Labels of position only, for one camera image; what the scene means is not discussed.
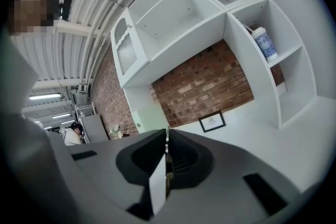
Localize white open shelf unit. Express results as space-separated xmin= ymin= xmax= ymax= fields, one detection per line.
xmin=110 ymin=0 xmax=319 ymax=130

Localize white background cabinet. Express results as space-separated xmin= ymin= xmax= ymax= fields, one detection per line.
xmin=82 ymin=113 xmax=110 ymax=144

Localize blue patterned white cup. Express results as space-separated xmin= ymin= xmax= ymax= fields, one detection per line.
xmin=243 ymin=23 xmax=279 ymax=62

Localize long fluorescent ceiling light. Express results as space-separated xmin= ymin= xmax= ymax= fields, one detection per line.
xmin=28 ymin=93 xmax=62 ymax=101

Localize person's head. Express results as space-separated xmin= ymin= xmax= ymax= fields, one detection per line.
xmin=7 ymin=0 xmax=61 ymax=36

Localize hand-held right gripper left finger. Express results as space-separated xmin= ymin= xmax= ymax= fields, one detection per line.
xmin=115 ymin=128 xmax=167 ymax=221

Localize short fluorescent ceiling light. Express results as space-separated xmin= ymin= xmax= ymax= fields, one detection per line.
xmin=51 ymin=112 xmax=72 ymax=120

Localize black framed picture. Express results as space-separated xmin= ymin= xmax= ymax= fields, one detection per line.
xmin=197 ymin=110 xmax=227 ymax=133

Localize white flowers in vase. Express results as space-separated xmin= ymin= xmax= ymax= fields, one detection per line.
xmin=108 ymin=124 xmax=123 ymax=140

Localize white glass cabinet door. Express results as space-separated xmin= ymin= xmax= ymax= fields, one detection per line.
xmin=110 ymin=7 xmax=151 ymax=88

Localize black head camera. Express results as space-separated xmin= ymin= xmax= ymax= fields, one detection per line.
xmin=58 ymin=0 xmax=73 ymax=22

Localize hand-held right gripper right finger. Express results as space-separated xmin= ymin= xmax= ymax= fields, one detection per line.
xmin=165 ymin=129 xmax=215 ymax=198

